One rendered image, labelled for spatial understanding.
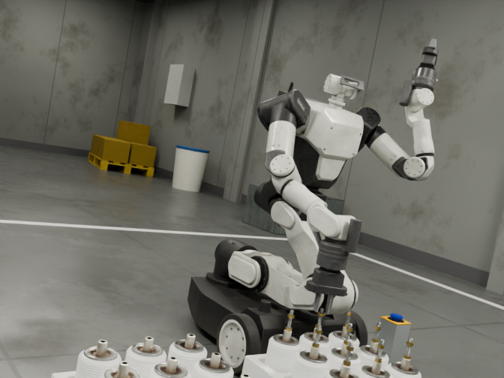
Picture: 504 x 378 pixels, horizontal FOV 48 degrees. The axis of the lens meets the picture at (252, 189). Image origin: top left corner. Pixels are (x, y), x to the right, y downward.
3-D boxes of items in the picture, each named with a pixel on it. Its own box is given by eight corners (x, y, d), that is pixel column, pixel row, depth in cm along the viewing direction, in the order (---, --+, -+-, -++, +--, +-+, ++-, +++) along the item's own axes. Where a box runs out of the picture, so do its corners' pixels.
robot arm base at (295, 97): (254, 124, 196) (256, 97, 200) (275, 141, 205) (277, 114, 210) (291, 112, 187) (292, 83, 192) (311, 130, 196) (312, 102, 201)
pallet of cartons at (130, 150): (166, 178, 875) (174, 130, 869) (103, 171, 815) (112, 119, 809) (130, 166, 979) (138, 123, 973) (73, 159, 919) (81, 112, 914)
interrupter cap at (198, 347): (168, 343, 145) (169, 340, 145) (193, 340, 150) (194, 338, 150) (183, 355, 139) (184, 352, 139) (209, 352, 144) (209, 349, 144)
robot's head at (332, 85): (319, 96, 210) (328, 73, 208) (345, 103, 212) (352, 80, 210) (325, 98, 204) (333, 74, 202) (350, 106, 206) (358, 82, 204)
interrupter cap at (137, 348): (125, 346, 138) (126, 343, 138) (154, 343, 143) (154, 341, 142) (139, 358, 132) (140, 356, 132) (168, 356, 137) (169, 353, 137)
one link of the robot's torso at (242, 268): (224, 278, 236) (230, 247, 235) (262, 278, 248) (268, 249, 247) (253, 294, 220) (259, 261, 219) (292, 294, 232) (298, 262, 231)
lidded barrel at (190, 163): (208, 193, 774) (216, 152, 770) (178, 190, 747) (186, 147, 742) (191, 187, 811) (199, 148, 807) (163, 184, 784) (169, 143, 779)
